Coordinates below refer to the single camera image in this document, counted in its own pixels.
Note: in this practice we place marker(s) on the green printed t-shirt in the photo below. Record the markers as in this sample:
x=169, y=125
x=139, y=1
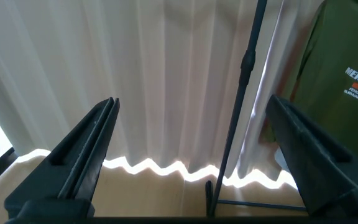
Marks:
x=328, y=62

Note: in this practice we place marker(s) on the beige curtain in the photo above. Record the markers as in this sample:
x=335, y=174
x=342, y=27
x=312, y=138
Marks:
x=135, y=77

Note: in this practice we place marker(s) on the black clothes rack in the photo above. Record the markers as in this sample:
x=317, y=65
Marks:
x=247, y=62

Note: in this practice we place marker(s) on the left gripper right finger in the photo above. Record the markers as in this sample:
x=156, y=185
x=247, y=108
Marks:
x=346, y=193

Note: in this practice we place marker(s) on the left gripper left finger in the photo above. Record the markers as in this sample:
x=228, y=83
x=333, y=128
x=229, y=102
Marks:
x=42, y=199

